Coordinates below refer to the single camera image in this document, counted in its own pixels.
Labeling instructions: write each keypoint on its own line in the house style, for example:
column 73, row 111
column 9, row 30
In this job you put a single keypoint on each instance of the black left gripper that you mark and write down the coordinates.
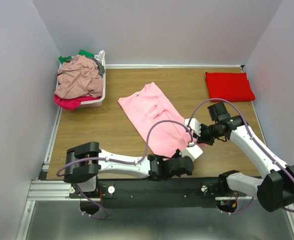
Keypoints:
column 175, row 155

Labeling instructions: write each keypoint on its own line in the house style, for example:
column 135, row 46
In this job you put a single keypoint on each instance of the folded red t shirt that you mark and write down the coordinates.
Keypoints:
column 233, row 87

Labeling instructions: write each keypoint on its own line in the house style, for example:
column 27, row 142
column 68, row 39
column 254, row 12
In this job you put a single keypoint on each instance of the green t shirt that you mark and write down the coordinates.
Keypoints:
column 69, row 58

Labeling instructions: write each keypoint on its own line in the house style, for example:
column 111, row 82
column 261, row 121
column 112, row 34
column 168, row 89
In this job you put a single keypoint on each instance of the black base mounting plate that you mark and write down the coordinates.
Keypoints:
column 174, row 193

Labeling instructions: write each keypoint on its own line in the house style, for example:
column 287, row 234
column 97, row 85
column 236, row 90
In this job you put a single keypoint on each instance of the dusty pink t shirt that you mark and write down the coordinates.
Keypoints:
column 79, row 77

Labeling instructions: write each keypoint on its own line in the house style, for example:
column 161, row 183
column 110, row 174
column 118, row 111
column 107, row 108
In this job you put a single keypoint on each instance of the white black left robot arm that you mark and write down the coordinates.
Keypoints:
column 85, row 162

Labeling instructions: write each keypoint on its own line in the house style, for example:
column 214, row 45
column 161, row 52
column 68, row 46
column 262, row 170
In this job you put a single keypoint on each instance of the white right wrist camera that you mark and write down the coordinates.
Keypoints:
column 193, row 125

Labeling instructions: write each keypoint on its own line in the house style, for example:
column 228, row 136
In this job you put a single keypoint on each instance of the light pink t shirt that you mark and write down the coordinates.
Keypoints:
column 149, row 106

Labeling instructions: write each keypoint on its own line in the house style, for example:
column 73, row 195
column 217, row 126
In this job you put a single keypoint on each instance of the grey t shirt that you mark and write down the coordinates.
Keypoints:
column 100, row 67

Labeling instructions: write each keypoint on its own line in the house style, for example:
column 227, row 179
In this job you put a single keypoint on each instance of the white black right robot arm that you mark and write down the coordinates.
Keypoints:
column 275, row 189

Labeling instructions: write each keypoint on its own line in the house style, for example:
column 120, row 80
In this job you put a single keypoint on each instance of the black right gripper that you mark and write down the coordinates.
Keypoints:
column 202, row 139

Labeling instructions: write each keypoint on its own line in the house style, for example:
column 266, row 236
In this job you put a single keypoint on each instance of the magenta t shirt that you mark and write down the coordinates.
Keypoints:
column 71, row 104

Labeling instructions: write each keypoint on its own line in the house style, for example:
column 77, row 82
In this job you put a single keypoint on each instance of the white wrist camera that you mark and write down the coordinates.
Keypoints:
column 193, row 151
column 193, row 125

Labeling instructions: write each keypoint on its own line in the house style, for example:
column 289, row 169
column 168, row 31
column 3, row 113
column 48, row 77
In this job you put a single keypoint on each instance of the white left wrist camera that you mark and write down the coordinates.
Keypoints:
column 193, row 151

